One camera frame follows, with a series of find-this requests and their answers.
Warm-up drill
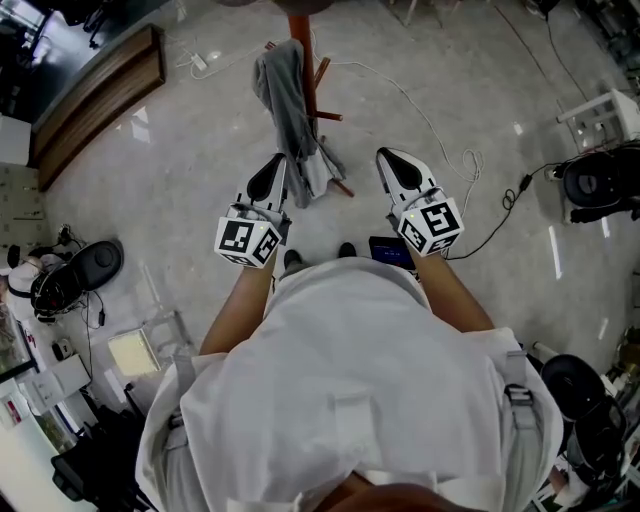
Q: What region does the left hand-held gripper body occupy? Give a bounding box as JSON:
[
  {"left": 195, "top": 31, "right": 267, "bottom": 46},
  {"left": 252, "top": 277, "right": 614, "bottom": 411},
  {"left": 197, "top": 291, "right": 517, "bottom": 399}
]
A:
[{"left": 213, "top": 199, "right": 293, "bottom": 271}]

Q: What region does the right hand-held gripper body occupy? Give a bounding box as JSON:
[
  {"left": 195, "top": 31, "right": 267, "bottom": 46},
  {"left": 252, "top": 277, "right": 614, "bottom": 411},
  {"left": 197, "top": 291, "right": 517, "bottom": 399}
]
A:
[{"left": 386, "top": 184, "right": 466, "bottom": 260}]

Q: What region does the brown wooden coat stand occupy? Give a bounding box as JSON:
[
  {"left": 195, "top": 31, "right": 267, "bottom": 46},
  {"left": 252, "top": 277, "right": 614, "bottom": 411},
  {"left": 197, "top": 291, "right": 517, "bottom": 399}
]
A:
[{"left": 263, "top": 13, "right": 356, "bottom": 199}]

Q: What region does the person's left forearm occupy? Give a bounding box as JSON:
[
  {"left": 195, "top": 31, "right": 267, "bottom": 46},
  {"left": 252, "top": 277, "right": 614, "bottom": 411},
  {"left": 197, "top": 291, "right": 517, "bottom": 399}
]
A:
[{"left": 198, "top": 259, "right": 277, "bottom": 357}]

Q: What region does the person's right forearm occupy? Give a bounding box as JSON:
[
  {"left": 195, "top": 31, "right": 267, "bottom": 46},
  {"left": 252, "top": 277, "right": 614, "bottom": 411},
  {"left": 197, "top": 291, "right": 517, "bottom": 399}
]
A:
[{"left": 413, "top": 251, "right": 497, "bottom": 335}]

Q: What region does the black screen device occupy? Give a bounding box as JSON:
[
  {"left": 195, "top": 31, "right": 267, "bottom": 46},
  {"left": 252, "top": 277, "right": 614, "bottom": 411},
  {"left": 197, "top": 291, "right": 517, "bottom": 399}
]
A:
[{"left": 368, "top": 235, "right": 415, "bottom": 271}]

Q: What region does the grey hanging garment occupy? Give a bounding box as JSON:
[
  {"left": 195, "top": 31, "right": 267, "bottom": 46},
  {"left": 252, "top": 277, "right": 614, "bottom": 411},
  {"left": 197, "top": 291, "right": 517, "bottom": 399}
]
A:
[{"left": 252, "top": 38, "right": 347, "bottom": 210}]

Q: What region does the pale yellow panel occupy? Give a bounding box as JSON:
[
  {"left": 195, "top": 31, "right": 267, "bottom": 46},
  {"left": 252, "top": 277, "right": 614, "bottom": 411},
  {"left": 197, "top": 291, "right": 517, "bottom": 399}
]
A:
[{"left": 107, "top": 327, "right": 162, "bottom": 379}]

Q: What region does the person's white shirt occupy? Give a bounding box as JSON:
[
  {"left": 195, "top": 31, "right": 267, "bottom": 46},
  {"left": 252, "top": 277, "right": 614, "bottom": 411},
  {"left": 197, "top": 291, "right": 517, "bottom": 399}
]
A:
[{"left": 135, "top": 257, "right": 564, "bottom": 512}]

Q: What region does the dark wooden step platform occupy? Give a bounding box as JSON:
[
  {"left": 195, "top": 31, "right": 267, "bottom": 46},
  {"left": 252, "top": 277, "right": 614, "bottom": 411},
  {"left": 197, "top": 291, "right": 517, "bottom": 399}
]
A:
[{"left": 30, "top": 23, "right": 167, "bottom": 192}]

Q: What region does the white table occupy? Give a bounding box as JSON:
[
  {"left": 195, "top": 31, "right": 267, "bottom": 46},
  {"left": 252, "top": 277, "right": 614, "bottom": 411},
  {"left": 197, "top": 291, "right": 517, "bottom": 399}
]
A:
[{"left": 556, "top": 88, "right": 640, "bottom": 151}]

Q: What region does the white storage box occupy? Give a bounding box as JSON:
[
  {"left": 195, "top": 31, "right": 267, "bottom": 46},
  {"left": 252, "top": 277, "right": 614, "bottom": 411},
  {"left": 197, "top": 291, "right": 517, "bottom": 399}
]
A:
[{"left": 17, "top": 354, "right": 95, "bottom": 422}]

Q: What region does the glass display cabinet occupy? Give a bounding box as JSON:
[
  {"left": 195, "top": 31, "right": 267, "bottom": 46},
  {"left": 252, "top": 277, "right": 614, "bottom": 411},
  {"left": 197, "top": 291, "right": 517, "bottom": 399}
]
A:
[{"left": 0, "top": 299, "right": 40, "bottom": 382}]

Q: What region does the black office chair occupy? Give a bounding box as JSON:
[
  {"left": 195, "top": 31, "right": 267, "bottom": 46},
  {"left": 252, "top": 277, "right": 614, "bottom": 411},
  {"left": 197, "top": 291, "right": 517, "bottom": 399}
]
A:
[{"left": 49, "top": 389, "right": 152, "bottom": 512}]

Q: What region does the long white cable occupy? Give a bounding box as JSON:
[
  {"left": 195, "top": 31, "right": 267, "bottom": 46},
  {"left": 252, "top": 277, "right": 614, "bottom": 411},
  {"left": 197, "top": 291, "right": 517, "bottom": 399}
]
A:
[{"left": 309, "top": 29, "right": 486, "bottom": 214}]

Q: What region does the black power cable with adapter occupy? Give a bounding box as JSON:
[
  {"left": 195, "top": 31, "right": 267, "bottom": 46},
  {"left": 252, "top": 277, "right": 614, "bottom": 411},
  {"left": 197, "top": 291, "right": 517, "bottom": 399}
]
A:
[{"left": 443, "top": 163, "right": 567, "bottom": 262}]

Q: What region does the black charger cable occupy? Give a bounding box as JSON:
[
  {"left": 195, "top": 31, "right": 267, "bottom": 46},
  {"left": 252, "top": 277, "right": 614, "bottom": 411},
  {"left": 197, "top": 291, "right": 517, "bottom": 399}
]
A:
[{"left": 83, "top": 291, "right": 107, "bottom": 377}]

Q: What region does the grey left shoulder strap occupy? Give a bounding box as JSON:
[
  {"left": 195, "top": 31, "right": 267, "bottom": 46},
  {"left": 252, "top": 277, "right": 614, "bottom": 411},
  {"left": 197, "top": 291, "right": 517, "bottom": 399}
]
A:
[{"left": 167, "top": 352, "right": 197, "bottom": 451}]

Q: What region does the grey shoulder strap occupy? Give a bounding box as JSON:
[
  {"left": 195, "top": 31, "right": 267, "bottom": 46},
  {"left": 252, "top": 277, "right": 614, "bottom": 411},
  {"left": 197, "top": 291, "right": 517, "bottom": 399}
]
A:
[
  {"left": 502, "top": 349, "right": 540, "bottom": 501},
  {"left": 167, "top": 352, "right": 197, "bottom": 451}
]

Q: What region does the grey right shoulder strap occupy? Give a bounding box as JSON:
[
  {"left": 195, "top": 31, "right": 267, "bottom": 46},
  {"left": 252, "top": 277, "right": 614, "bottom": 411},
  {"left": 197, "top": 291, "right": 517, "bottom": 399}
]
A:
[{"left": 502, "top": 349, "right": 540, "bottom": 501}]

